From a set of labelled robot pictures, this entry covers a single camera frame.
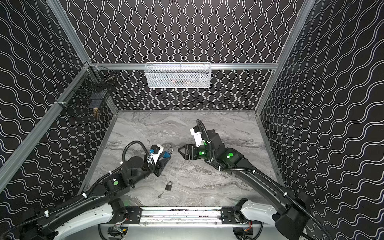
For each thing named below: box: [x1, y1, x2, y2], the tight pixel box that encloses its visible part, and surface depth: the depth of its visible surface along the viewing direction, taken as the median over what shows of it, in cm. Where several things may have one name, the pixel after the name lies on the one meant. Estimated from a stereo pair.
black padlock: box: [165, 181, 173, 191], surface depth 85 cm
